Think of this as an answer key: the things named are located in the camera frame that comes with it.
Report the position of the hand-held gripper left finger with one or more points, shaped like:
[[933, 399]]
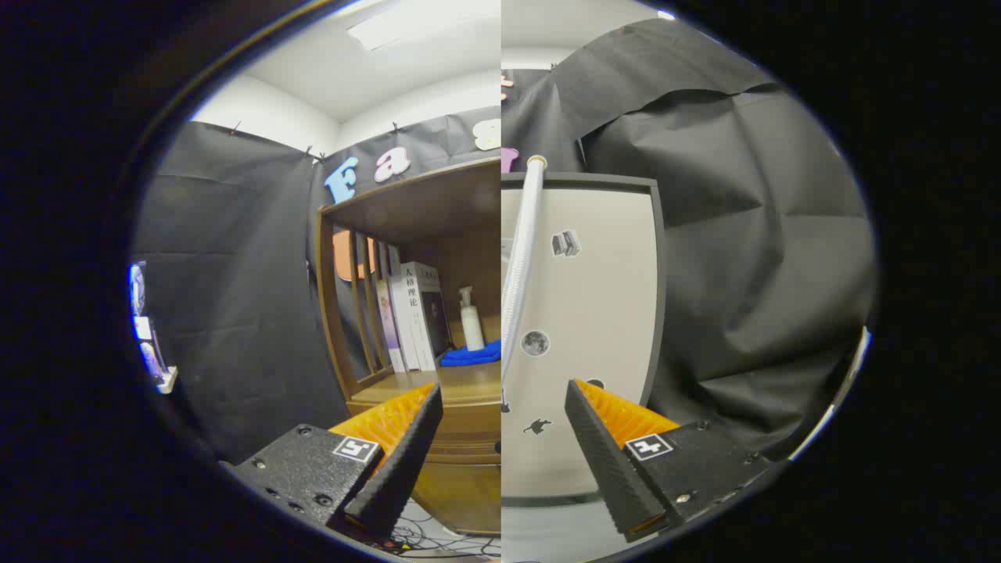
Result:
[[407, 457]]

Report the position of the brown wooden cabinet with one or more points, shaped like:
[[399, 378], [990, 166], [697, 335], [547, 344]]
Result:
[[438, 203]]

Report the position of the wooden countertop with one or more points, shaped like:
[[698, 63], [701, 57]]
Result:
[[461, 381]]

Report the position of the brown wooden drawer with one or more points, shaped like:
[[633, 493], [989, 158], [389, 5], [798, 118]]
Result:
[[461, 434]]

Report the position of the black backdrop cloth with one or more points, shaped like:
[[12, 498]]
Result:
[[235, 274]]

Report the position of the blue cloth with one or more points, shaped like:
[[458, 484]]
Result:
[[473, 356]]

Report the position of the white pump bottle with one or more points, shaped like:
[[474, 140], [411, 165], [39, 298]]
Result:
[[472, 328]]

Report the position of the white portrait cover book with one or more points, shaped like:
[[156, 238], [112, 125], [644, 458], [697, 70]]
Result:
[[430, 313]]

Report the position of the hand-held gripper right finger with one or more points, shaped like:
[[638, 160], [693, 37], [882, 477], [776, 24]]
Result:
[[606, 461]]

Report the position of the thin purple book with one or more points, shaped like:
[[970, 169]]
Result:
[[385, 320]]

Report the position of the white cabinet door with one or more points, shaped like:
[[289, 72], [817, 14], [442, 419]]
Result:
[[602, 313]]

